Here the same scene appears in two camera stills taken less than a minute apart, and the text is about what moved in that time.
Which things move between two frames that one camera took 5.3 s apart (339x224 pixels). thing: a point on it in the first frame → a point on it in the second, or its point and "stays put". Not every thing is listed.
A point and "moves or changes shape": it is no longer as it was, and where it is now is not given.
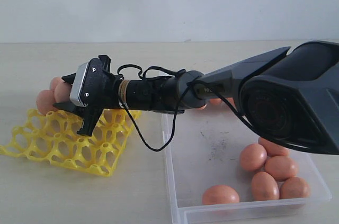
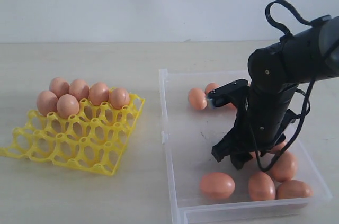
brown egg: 220,194 → 217,185
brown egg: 45,100 stays put
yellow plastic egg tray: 53,136 stays put
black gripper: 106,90 → 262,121
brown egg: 62,91 moves or changes shape
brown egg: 264,187 stays put
